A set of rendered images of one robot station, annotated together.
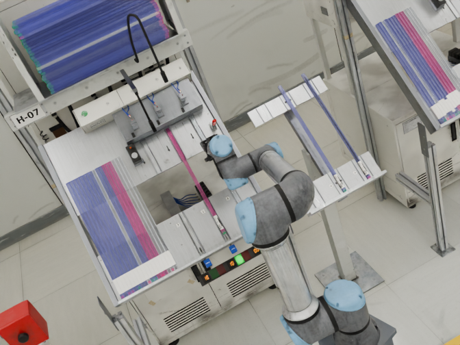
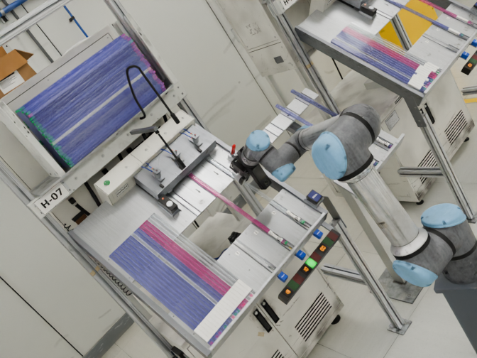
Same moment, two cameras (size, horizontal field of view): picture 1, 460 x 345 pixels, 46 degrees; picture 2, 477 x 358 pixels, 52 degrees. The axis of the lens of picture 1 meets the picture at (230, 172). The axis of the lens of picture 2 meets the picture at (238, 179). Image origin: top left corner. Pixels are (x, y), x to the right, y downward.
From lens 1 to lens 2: 0.69 m
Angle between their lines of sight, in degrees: 19
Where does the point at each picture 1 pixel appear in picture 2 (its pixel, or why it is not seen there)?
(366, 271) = not seen: hidden behind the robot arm
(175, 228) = (236, 257)
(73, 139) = (101, 214)
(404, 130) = (388, 127)
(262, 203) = (339, 128)
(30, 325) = not seen: outside the picture
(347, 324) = (461, 242)
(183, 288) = (255, 344)
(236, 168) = (281, 156)
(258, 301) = (329, 339)
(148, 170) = (187, 216)
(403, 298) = not seen: hidden behind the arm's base
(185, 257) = (258, 279)
